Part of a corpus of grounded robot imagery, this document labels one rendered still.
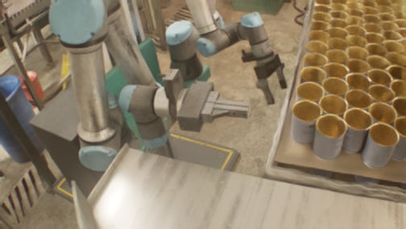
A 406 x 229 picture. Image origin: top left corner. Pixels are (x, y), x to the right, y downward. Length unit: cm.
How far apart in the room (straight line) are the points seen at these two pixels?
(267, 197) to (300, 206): 7
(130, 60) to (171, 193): 38
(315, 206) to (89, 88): 57
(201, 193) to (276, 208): 17
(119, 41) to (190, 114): 28
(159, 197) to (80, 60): 35
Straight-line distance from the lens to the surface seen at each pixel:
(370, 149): 70
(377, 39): 107
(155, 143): 88
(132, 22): 127
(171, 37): 129
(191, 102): 74
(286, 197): 68
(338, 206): 69
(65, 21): 66
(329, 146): 68
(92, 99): 78
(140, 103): 79
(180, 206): 69
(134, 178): 76
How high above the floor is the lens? 165
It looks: 41 degrees down
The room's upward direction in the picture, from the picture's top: 10 degrees counter-clockwise
